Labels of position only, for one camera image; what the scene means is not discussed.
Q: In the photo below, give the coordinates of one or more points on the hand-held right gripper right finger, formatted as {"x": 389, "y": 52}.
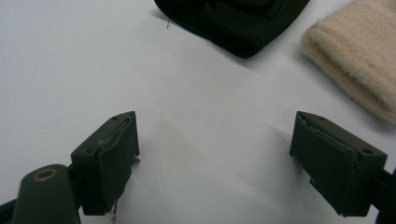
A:
{"x": 333, "y": 161}

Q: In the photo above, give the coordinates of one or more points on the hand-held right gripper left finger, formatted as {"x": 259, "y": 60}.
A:
{"x": 106, "y": 165}

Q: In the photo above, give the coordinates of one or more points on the beige fleece glove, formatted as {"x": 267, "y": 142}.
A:
{"x": 358, "y": 59}

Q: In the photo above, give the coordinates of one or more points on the black glove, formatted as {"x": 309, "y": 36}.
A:
{"x": 236, "y": 25}

